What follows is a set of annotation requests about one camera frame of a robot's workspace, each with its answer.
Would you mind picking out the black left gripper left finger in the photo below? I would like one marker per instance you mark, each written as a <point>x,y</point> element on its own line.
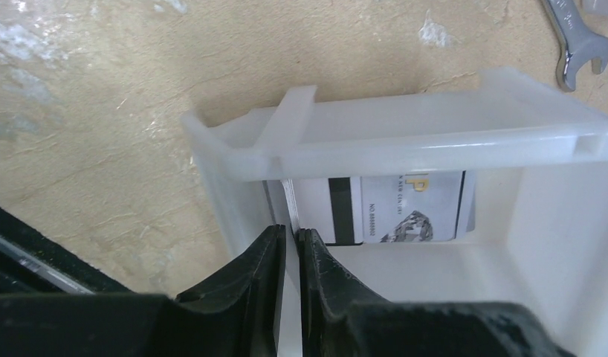
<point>233,312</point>

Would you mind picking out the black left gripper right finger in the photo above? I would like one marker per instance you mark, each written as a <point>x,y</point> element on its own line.
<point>342,316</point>

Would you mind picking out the white card with diamond print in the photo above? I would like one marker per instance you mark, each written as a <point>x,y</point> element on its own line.
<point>419,207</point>

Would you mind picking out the white plastic card box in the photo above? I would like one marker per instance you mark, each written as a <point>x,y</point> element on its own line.
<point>541,164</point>

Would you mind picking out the silver open-end wrench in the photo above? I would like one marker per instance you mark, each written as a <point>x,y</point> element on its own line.
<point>578,44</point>

